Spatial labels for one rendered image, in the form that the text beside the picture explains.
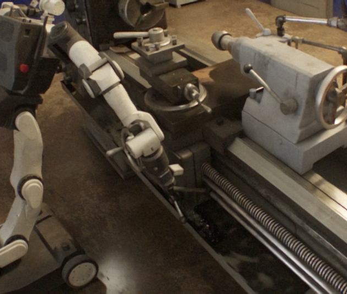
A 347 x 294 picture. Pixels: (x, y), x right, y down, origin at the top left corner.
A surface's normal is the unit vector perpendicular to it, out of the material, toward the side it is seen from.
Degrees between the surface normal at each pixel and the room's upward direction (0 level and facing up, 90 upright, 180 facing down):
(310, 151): 90
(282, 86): 76
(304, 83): 82
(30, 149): 112
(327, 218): 36
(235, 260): 0
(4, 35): 62
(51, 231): 0
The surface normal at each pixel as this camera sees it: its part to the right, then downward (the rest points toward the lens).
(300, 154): -0.86, 0.37
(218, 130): -0.11, -0.82
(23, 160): 0.61, 0.39
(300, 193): -0.59, -0.45
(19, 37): 0.79, 0.39
